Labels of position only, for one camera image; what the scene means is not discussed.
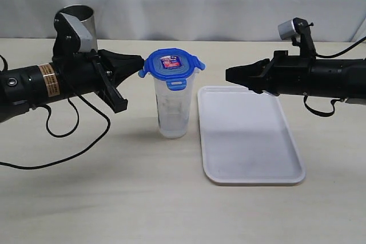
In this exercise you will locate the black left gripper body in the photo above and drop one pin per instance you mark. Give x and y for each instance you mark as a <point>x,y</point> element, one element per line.
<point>82,73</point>

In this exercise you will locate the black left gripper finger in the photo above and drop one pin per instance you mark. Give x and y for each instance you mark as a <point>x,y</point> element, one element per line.
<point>117,76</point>
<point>120,66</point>

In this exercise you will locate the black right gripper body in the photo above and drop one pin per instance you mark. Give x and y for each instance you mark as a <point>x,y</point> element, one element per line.
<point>285,71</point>

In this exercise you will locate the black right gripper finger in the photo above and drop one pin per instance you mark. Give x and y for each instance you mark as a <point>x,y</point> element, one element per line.
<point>252,84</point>
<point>240,73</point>

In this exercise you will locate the blue plastic lid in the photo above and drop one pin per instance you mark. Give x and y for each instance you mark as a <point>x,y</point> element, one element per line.
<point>173,66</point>

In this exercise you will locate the stainless steel cup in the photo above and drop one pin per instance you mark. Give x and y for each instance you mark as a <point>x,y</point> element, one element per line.
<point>86,15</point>

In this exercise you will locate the clear plastic container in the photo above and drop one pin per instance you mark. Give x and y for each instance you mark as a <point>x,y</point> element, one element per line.
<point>173,99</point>

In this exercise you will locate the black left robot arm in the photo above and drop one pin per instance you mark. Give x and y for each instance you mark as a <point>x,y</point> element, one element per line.
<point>30,87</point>

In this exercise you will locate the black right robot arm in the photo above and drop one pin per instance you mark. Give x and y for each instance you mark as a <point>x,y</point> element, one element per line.
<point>331,77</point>

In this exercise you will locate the white plastic tray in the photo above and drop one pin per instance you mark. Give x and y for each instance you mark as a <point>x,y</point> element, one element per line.
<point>245,139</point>

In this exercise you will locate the white backdrop curtain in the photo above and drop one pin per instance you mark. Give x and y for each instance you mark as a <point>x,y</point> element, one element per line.
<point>190,20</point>

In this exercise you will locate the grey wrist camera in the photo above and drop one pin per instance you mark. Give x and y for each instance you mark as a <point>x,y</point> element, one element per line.
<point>287,30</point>
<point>78,31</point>

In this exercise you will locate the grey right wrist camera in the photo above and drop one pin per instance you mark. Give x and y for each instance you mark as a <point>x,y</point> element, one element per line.
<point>287,30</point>

